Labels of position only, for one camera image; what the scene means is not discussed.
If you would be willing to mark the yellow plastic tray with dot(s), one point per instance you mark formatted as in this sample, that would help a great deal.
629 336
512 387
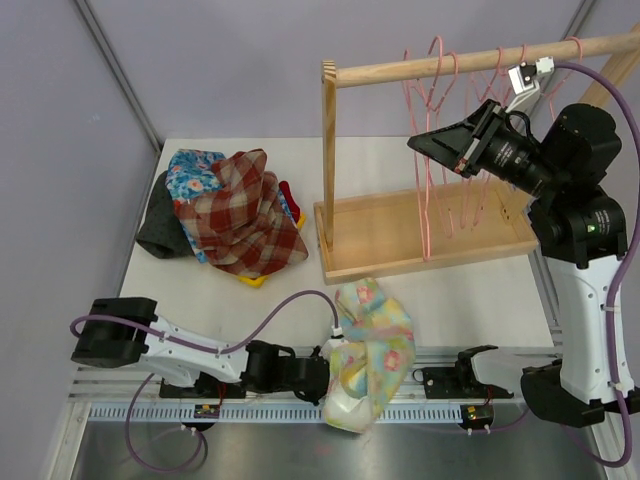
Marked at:
259 281

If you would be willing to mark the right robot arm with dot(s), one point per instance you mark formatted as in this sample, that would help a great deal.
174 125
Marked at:
582 235

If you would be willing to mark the pastel floral garment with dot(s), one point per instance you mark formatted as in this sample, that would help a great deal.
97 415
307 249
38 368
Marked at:
367 369

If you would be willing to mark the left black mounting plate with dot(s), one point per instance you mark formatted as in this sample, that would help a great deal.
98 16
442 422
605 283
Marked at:
227 390

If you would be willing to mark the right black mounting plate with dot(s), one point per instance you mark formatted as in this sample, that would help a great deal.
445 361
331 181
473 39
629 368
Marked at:
449 383

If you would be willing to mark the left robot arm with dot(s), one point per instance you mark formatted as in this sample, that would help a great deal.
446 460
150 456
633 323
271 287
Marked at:
127 332

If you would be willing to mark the wooden clothes rack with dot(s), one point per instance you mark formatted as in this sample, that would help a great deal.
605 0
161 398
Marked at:
377 235

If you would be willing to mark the red skirt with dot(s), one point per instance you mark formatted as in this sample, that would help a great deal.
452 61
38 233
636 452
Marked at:
291 203

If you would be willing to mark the dark grey dotted garment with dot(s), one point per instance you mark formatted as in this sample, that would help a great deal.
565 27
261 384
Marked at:
161 233

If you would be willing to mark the pink hanger of red skirt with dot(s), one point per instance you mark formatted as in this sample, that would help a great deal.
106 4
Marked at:
551 93

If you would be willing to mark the blue floral garment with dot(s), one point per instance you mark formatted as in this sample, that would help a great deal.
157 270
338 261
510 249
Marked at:
189 175

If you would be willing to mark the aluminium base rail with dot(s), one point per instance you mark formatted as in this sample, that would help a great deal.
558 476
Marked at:
568 391

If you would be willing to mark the red plaid garment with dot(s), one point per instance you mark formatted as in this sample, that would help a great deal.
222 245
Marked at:
244 228

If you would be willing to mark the black mounting plate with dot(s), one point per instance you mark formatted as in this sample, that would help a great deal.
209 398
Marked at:
449 383
227 390

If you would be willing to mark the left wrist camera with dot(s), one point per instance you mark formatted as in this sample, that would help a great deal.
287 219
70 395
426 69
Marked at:
335 341

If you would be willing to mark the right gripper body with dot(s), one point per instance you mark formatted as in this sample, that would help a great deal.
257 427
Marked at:
512 157

